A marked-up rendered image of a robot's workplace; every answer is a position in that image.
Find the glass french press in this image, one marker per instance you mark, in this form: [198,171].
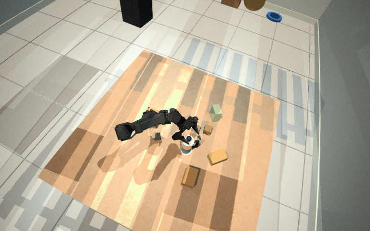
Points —
[186,149]

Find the brown cube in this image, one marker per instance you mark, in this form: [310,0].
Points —
[207,129]

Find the tan box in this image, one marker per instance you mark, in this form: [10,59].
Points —
[217,157]
[190,177]

